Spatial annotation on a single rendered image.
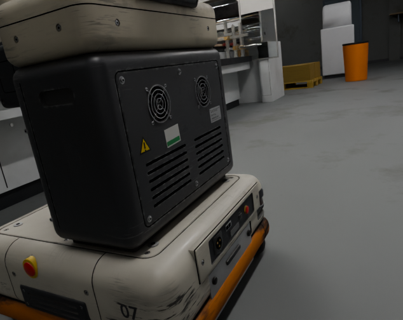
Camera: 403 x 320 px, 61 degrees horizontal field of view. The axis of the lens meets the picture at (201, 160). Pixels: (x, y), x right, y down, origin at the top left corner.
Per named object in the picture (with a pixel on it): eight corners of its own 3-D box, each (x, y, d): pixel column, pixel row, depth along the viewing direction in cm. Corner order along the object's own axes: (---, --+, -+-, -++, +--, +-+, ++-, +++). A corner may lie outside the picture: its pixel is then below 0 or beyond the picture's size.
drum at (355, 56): (344, 80, 663) (343, 44, 645) (370, 77, 640) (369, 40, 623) (341, 82, 627) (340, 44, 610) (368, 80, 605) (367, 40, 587)
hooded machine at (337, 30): (325, 75, 838) (323, 8, 798) (357, 72, 804) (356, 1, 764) (320, 79, 762) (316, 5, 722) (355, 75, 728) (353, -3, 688)
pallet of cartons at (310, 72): (322, 82, 681) (321, 61, 670) (314, 87, 615) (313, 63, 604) (266, 88, 740) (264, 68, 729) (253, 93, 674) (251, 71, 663)
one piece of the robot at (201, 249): (262, 206, 108) (259, 181, 106) (203, 285, 73) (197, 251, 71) (254, 206, 109) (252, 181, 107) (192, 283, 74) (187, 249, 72)
